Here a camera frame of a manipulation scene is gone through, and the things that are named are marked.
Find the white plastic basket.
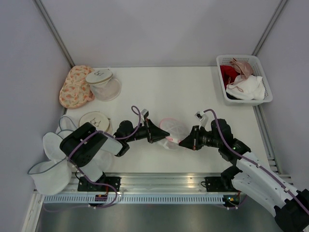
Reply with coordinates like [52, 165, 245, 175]
[216, 55, 273, 106]

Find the beige mesh bag upper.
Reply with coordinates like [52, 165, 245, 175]
[85, 69, 122, 102]

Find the aluminium rail with cable duct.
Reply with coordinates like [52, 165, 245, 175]
[43, 172, 297, 205]

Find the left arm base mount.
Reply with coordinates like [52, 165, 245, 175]
[75, 173, 121, 192]

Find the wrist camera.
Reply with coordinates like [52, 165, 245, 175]
[195, 111, 209, 128]
[140, 109, 149, 120]

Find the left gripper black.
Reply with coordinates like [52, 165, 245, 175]
[126, 118, 170, 144]

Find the red bra in basket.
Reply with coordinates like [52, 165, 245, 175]
[220, 65, 239, 88]

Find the beige pink bra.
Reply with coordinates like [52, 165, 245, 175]
[229, 58, 253, 79]

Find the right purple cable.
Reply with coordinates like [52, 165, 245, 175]
[204, 109, 309, 218]

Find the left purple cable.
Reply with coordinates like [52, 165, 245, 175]
[67, 105, 145, 208]

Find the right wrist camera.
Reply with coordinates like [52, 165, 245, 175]
[195, 111, 209, 128]

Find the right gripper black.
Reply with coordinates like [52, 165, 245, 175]
[179, 125, 222, 150]

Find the grey-trimmed white mesh bag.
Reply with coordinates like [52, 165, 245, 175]
[28, 115, 77, 196]

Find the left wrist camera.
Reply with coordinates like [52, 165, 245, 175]
[140, 109, 149, 120]

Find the white bra in basket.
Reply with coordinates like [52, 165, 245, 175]
[226, 75, 265, 101]

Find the pink-trimmed mesh laundry bag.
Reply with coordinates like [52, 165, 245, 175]
[156, 118, 189, 150]

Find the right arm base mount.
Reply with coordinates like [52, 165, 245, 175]
[200, 166, 242, 192]

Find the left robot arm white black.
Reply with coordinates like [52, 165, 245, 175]
[59, 119, 170, 191]

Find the purple cable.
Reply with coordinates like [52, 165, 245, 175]
[67, 105, 145, 208]
[204, 109, 309, 218]

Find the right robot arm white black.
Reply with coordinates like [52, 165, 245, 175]
[179, 119, 309, 232]

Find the floral peach laundry bag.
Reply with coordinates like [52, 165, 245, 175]
[59, 65, 95, 109]

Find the beige glasses-print mesh bag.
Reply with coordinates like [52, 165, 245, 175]
[79, 111, 112, 134]

